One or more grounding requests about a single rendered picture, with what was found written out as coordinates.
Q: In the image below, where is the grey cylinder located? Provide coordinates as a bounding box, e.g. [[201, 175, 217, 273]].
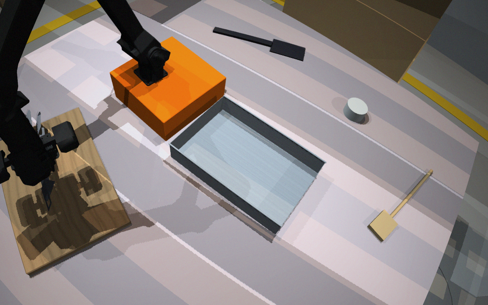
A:
[[343, 97, 368, 122]]

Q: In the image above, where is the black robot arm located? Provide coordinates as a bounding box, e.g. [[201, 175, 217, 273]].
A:
[[0, 0, 170, 186]]

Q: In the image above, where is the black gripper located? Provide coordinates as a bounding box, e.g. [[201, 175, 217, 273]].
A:
[[0, 121, 79, 184]]

